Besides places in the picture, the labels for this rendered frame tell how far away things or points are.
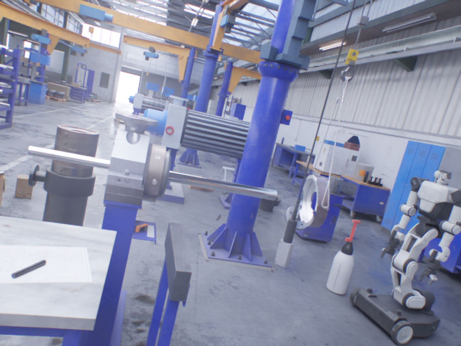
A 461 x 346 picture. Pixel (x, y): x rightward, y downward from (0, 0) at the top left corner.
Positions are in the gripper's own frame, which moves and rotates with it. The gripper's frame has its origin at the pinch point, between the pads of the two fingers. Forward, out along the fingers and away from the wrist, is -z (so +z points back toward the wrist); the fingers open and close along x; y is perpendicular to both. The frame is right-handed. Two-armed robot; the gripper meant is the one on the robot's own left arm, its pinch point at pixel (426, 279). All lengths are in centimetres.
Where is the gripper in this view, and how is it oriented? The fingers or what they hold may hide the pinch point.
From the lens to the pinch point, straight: 376.9
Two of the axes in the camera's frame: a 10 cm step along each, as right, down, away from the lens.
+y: 3.4, 2.4, -9.1
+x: -8.5, -3.4, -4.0
